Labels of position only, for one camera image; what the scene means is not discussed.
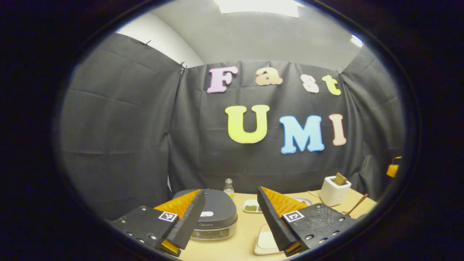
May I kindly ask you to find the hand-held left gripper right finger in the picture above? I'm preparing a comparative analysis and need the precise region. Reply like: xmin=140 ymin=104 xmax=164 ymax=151
xmin=257 ymin=186 xmax=357 ymax=257

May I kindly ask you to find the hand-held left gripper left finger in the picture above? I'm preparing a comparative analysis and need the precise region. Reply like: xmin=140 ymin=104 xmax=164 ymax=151
xmin=111 ymin=189 xmax=206 ymax=258

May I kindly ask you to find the white rice tray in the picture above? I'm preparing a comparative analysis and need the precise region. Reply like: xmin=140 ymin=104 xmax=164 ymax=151
xmin=253 ymin=223 xmax=285 ymax=256

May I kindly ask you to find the black silver rice cooker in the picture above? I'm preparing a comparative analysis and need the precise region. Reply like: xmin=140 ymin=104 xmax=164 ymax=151
xmin=173 ymin=188 xmax=238 ymax=241

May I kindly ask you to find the brown wooden spoon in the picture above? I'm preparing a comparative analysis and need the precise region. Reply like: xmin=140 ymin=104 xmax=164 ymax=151
xmin=344 ymin=193 xmax=369 ymax=217

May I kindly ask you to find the white divided grain dish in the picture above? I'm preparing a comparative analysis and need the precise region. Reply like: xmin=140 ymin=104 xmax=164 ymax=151
xmin=243 ymin=199 xmax=263 ymax=214

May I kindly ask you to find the small glass bottle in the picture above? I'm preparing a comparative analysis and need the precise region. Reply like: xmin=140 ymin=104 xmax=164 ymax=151
xmin=223 ymin=178 xmax=235 ymax=199

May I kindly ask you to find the white toaster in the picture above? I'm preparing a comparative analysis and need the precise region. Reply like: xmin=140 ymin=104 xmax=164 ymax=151
xmin=319 ymin=175 xmax=352 ymax=207

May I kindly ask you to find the large ceiling light panel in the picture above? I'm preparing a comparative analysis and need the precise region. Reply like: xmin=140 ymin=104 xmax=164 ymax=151
xmin=214 ymin=0 xmax=301 ymax=18

